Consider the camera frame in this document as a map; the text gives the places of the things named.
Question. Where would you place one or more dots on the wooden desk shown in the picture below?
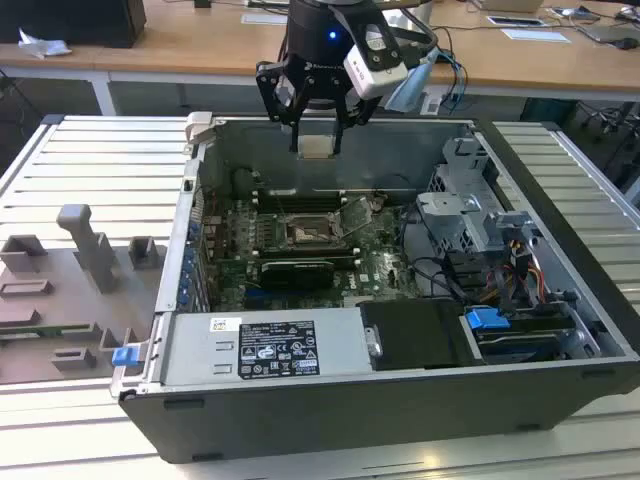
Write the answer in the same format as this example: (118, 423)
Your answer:
(225, 50)

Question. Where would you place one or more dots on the grey parts rack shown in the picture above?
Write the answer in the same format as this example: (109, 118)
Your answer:
(50, 300)

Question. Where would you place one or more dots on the blue slot clip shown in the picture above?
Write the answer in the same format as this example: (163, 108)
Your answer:
(183, 300)
(193, 229)
(189, 258)
(185, 286)
(187, 271)

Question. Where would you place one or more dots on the white paper sheet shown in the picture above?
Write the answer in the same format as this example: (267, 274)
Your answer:
(535, 35)

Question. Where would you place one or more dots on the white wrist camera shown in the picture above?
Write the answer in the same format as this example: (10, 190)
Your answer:
(375, 75)

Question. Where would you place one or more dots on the green motherboard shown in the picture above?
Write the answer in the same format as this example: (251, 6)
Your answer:
(385, 260)

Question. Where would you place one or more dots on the grey laptop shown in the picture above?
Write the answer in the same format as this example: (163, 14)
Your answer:
(610, 32)

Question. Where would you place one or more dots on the hard disk in blue carrier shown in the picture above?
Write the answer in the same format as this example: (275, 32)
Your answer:
(485, 318)

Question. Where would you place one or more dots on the coin cell battery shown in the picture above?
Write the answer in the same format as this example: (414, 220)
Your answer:
(379, 201)

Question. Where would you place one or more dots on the blue plastic latch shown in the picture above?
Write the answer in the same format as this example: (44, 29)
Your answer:
(125, 356)

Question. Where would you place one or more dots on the silver CPU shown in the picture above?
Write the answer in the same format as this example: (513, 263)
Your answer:
(316, 147)

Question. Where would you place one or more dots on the black plastic shroud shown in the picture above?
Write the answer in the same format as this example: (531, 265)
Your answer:
(415, 335)

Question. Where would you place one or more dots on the black computer mouse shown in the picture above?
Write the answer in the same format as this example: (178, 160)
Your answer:
(625, 44)

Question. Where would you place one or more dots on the grey case latch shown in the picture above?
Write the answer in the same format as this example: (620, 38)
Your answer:
(199, 127)

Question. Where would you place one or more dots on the black RAM slot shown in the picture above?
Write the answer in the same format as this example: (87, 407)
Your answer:
(300, 193)
(300, 208)
(300, 198)
(300, 203)
(310, 248)

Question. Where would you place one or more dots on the green RAM stick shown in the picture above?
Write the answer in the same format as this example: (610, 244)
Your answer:
(50, 330)

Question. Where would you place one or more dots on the black PC case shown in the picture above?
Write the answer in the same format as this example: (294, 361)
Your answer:
(350, 415)

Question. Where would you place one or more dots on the black box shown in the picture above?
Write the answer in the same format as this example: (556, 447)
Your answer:
(75, 20)

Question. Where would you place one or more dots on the crumpled white paper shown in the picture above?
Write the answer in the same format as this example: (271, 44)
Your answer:
(42, 45)

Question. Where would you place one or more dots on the silver power supply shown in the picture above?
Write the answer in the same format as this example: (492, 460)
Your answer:
(200, 350)

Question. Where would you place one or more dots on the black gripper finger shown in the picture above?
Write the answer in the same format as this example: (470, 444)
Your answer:
(274, 92)
(356, 111)

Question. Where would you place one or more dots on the black graphics card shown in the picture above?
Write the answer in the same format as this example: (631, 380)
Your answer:
(295, 274)

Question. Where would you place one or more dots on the CPU socket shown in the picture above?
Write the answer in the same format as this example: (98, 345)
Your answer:
(305, 235)

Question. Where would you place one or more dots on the silver metal drive cage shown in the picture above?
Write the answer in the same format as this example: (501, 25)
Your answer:
(450, 220)

